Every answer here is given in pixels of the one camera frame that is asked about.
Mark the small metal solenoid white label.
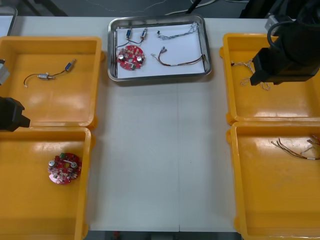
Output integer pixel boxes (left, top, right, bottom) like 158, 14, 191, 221
23, 72, 55, 88

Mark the black pole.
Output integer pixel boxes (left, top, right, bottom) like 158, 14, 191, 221
186, 0, 204, 15

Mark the yellow-orange plastic bin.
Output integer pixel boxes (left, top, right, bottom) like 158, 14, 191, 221
0, 126, 97, 240
226, 121, 320, 240
0, 36, 105, 129
219, 32, 320, 126

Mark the blue-white twisted wire harness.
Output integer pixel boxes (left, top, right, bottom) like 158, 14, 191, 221
230, 59, 272, 92
156, 22, 200, 41

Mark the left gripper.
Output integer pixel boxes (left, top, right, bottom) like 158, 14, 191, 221
0, 96, 31, 132

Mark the multicolour wire harness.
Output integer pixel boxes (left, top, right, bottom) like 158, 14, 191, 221
150, 47, 207, 67
270, 134, 320, 161

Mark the white cable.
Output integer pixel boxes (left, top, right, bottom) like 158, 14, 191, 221
154, 0, 216, 17

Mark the white paper sheet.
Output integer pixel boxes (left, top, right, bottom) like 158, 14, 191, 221
116, 23, 205, 80

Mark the small metal solenoid blue label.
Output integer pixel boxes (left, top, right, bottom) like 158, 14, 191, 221
116, 28, 143, 50
129, 27, 149, 45
52, 58, 76, 78

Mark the grey rimmed tray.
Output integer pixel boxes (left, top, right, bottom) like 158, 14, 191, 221
0, 6, 19, 38

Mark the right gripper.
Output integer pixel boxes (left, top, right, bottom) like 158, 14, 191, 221
249, 46, 320, 86

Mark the round red circuit board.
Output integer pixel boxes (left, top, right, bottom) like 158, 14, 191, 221
47, 152, 83, 185
116, 44, 146, 72

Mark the steel tray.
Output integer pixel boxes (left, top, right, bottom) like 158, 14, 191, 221
107, 14, 213, 82

